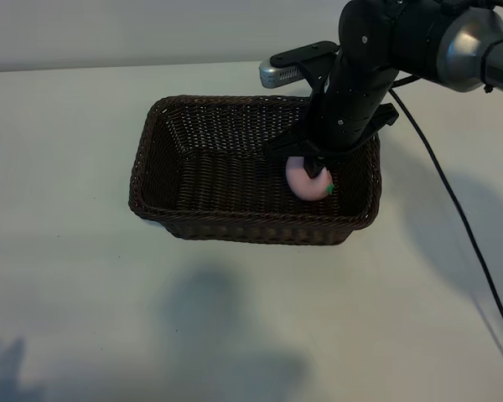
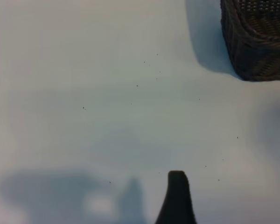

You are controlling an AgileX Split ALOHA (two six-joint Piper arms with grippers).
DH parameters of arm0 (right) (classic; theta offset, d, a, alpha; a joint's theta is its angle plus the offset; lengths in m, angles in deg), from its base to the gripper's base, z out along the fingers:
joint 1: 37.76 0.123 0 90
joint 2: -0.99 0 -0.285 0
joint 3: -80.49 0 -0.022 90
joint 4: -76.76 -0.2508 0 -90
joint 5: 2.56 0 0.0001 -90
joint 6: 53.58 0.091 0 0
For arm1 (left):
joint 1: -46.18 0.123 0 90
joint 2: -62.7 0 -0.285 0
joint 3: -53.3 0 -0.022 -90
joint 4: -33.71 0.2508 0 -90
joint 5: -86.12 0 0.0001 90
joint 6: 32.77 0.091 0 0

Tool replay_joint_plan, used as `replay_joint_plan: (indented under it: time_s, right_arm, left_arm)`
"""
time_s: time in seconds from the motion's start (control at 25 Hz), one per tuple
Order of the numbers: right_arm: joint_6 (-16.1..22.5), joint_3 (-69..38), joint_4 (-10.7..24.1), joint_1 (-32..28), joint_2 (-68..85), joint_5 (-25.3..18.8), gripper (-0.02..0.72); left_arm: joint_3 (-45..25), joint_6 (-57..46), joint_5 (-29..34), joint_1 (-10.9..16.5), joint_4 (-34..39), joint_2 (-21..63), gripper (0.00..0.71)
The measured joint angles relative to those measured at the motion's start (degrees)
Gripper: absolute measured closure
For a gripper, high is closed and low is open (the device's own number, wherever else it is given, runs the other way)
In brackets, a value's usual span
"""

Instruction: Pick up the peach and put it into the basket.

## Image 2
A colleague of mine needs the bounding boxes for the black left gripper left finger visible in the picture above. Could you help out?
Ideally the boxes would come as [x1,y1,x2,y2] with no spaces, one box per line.
[155,170,177,224]

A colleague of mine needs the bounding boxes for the dark brown wicker basket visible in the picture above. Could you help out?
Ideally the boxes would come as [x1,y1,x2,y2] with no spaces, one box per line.
[220,0,280,82]

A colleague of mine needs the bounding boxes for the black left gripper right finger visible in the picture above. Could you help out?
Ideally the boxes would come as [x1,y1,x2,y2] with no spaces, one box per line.
[176,170,198,224]

